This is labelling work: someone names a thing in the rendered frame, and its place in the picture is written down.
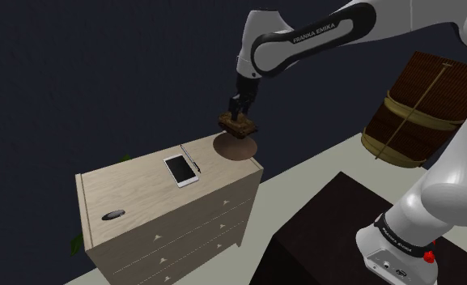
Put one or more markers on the black oval object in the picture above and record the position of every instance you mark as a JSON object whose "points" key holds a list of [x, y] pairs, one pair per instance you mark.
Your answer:
{"points": [[113, 214]]}

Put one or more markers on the brown bread slice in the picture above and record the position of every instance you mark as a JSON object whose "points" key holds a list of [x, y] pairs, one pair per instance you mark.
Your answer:
{"points": [[236, 124]]}

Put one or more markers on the light wooden chest of drawers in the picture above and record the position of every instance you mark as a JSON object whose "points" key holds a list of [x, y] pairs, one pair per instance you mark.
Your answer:
{"points": [[138, 193]]}

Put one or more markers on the black pen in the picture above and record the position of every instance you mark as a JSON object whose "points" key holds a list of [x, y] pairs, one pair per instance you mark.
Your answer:
{"points": [[189, 158]]}

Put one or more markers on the brown round plate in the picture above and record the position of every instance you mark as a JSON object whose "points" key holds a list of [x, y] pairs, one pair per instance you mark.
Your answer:
{"points": [[235, 148]]}

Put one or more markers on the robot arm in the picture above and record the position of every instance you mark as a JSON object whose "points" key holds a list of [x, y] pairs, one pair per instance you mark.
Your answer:
{"points": [[446, 185]]}

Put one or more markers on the brown woven basket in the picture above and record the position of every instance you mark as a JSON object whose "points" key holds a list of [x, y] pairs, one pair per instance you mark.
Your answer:
{"points": [[418, 114]]}

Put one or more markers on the white smartphone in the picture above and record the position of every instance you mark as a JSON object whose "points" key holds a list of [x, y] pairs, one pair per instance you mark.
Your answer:
{"points": [[180, 170]]}

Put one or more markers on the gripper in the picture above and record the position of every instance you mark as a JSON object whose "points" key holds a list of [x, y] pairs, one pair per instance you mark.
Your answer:
{"points": [[245, 89]]}

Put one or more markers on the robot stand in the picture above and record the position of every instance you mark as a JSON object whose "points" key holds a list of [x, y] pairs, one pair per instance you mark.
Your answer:
{"points": [[327, 240]]}

